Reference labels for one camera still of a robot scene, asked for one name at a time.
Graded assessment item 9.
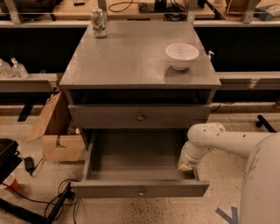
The grey drawer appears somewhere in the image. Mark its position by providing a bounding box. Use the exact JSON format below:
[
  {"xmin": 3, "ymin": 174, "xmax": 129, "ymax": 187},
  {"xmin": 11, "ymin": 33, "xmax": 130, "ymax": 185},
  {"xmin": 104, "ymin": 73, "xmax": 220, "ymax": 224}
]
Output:
[
  {"xmin": 68, "ymin": 104, "xmax": 211, "ymax": 129},
  {"xmin": 72, "ymin": 129, "xmax": 209, "ymax": 199}
]

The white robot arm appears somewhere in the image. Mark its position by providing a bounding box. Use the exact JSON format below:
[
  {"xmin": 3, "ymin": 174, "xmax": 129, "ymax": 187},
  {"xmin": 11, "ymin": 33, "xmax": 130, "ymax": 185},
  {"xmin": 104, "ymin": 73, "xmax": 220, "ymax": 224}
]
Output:
[{"xmin": 178, "ymin": 122, "xmax": 280, "ymax": 224}]

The grey drawer cabinet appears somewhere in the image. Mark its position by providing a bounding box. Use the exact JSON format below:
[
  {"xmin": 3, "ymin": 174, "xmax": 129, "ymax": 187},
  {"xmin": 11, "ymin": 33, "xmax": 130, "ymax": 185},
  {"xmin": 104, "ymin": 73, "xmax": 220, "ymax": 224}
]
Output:
[{"xmin": 60, "ymin": 21, "xmax": 221, "ymax": 143}]

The grey top drawer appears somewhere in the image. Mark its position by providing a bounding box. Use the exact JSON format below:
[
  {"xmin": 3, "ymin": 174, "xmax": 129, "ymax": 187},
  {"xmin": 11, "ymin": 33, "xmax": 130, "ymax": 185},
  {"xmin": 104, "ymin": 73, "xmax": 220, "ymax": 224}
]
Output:
[{"xmin": 68, "ymin": 104, "xmax": 211, "ymax": 129}]

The white bowl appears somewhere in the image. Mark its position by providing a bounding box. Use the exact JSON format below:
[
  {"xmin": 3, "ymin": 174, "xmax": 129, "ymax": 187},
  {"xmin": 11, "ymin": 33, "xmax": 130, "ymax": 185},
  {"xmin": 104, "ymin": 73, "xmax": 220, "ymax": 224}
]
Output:
[{"xmin": 165, "ymin": 43, "xmax": 200, "ymax": 71}]

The white pump bottle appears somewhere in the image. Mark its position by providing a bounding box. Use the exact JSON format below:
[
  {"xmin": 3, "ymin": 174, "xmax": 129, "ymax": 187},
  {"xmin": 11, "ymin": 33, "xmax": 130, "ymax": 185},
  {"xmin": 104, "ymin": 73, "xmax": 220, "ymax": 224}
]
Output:
[{"xmin": 207, "ymin": 51, "xmax": 214, "ymax": 61}]

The brown cardboard box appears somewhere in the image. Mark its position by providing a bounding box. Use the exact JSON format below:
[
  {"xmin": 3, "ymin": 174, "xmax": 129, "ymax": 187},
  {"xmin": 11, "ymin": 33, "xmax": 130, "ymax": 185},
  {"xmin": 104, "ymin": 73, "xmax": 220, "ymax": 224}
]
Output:
[{"xmin": 27, "ymin": 92, "xmax": 86, "ymax": 162}]

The black power adapter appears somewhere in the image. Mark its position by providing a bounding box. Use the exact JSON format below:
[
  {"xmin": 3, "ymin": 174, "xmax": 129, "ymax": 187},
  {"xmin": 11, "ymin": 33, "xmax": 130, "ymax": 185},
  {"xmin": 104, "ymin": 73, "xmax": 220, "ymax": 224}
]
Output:
[{"xmin": 24, "ymin": 157, "xmax": 35, "ymax": 172}]

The green white drink can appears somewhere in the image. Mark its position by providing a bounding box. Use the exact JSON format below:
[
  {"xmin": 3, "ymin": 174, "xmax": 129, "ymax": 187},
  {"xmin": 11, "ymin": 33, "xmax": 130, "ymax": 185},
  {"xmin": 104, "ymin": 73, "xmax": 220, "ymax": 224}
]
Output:
[{"xmin": 91, "ymin": 9, "xmax": 107, "ymax": 38}]

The red plastic cup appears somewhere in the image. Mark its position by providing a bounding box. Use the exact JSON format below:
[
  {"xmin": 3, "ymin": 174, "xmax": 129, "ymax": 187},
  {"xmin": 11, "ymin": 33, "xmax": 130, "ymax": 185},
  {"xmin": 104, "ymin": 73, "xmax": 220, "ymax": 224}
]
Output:
[{"xmin": 0, "ymin": 173, "xmax": 20, "ymax": 193}]

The black bin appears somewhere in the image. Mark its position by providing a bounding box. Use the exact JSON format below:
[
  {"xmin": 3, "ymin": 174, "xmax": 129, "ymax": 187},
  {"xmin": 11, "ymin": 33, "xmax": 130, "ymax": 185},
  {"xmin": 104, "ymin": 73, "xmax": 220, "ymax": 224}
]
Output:
[{"xmin": 0, "ymin": 138, "xmax": 22, "ymax": 184}]

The black stand leg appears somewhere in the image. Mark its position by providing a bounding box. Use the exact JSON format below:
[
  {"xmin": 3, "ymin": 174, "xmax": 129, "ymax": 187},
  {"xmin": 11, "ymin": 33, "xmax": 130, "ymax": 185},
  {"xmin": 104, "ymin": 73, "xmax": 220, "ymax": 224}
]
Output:
[{"xmin": 0, "ymin": 183, "xmax": 74, "ymax": 224}]

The clear sanitizer bottle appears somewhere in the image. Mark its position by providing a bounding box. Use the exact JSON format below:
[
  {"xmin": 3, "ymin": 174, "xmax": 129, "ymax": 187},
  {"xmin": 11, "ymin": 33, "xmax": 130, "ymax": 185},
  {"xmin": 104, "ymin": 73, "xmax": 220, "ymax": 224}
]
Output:
[
  {"xmin": 11, "ymin": 58, "xmax": 29, "ymax": 79},
  {"xmin": 0, "ymin": 59, "xmax": 14, "ymax": 78}
]

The black floor cable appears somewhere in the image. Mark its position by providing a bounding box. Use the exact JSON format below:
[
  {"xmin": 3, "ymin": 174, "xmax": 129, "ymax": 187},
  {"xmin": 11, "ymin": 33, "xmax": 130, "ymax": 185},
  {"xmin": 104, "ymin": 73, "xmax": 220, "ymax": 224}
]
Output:
[{"xmin": 0, "ymin": 157, "xmax": 84, "ymax": 224}]

